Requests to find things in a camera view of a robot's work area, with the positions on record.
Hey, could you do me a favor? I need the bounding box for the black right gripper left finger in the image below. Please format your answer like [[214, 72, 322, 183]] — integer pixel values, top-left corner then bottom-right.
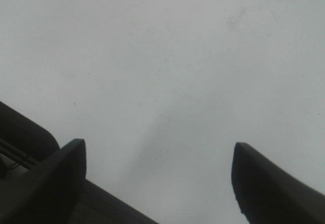
[[1, 139, 86, 223]]

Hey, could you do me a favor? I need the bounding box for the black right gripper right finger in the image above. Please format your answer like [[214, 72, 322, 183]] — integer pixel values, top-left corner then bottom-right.
[[231, 142, 324, 223]]

